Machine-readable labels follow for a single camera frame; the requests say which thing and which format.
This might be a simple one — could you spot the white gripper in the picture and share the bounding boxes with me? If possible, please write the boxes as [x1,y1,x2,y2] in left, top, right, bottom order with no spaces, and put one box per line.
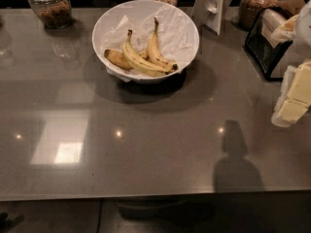
[271,62,311,127]

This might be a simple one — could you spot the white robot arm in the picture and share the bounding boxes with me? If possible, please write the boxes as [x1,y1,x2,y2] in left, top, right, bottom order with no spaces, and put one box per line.
[271,1,311,127]

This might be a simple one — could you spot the yellow banana right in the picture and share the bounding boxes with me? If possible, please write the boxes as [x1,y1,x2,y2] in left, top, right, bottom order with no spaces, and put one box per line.
[148,18,178,72]

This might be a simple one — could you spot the long yellow banana front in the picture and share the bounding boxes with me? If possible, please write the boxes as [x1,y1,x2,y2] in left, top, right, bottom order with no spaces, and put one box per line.
[121,30,173,78]

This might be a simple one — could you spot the short brown-spotted banana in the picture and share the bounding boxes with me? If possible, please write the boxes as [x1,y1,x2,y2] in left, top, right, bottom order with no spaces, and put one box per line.
[104,50,131,70]

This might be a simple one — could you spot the white bowl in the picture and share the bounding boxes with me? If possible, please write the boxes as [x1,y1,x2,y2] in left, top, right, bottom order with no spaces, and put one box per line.
[91,0,200,84]

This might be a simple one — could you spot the brown paper bag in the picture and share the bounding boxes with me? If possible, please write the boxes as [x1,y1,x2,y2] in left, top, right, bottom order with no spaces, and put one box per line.
[275,0,305,17]

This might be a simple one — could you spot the glass jar with granola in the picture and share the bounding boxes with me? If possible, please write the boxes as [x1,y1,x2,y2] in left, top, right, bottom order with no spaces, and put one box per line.
[238,0,278,30]

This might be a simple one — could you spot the white stand panel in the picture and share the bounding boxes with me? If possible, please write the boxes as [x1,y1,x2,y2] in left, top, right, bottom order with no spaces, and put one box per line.
[191,0,231,35]

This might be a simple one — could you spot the white crumpled paper liner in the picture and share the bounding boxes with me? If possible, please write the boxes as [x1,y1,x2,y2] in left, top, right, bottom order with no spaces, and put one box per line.
[100,4,196,83]

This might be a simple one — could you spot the glass jar with nuts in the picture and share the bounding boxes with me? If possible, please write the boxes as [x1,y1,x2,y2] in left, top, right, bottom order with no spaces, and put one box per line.
[27,0,72,29]

